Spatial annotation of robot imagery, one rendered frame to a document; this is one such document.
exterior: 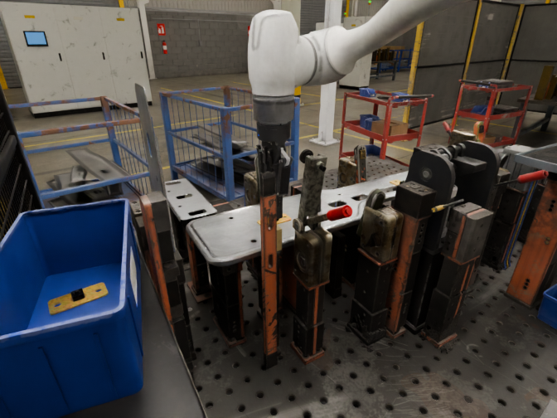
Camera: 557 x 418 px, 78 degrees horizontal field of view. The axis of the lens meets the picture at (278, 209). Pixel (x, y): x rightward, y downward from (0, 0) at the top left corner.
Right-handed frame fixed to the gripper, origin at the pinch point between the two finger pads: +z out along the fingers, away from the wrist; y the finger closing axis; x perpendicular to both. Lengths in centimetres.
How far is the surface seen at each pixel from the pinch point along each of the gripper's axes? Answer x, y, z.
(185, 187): 12.8, 33.4, 4.8
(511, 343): -49, -41, 35
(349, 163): -38.2, 16.0, 0.7
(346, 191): -28.2, 4.9, 4.7
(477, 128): -104, 13, -4
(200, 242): 19.3, 0.0, 5.1
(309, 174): 1.7, -16.8, -13.6
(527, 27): -730, 323, -58
